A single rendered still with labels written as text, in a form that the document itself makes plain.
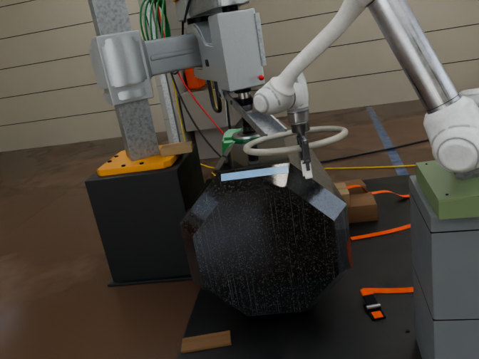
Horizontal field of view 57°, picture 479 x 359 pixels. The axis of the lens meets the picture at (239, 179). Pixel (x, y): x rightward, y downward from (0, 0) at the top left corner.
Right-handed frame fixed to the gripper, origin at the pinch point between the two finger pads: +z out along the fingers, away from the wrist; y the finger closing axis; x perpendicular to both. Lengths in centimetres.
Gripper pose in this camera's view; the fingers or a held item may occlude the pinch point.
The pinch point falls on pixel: (306, 169)
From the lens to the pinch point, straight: 190.0
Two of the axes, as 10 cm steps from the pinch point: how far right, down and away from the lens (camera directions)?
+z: 1.8, 9.5, 2.4
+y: -0.6, -2.3, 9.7
